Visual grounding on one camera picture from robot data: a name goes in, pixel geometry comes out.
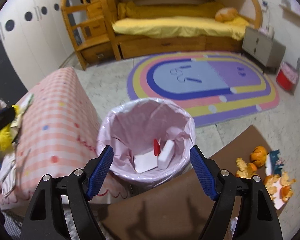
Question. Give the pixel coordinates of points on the white foam block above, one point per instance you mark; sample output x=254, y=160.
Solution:
x=166, y=155

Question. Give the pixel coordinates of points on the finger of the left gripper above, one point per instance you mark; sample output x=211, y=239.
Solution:
x=7, y=115

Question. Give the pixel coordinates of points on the pink checkered tablecloth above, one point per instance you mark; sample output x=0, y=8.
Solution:
x=55, y=133

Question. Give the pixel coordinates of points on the wooden stair drawers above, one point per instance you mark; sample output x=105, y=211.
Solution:
x=87, y=27

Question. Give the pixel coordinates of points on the rainbow oval rug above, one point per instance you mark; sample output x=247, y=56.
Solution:
x=211, y=86

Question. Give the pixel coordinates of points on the white wardrobe with round holes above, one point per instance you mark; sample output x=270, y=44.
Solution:
x=33, y=44

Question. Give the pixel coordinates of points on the trash bin with pink bag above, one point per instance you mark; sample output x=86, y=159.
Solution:
x=131, y=128

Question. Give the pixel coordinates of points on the orange plush toy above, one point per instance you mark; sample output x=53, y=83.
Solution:
x=226, y=14

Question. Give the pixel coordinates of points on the red booklet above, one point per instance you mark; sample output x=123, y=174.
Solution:
x=157, y=148

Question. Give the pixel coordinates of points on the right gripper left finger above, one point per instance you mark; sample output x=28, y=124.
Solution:
x=45, y=217

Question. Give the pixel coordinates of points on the wooden bunk bed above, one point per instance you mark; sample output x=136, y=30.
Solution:
x=145, y=27

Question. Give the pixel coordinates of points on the orange peels on cardboard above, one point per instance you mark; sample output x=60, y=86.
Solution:
x=269, y=166

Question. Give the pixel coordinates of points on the red bucket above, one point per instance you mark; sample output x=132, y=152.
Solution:
x=287, y=76

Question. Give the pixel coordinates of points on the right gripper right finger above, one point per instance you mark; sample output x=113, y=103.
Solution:
x=257, y=217

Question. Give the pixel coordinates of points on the grey nightstand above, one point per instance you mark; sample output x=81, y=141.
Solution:
x=268, y=52

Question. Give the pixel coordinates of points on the brown cardboard sheet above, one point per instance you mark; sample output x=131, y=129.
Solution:
x=178, y=209

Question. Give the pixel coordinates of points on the yellow foam fruit net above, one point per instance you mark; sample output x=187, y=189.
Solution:
x=6, y=138

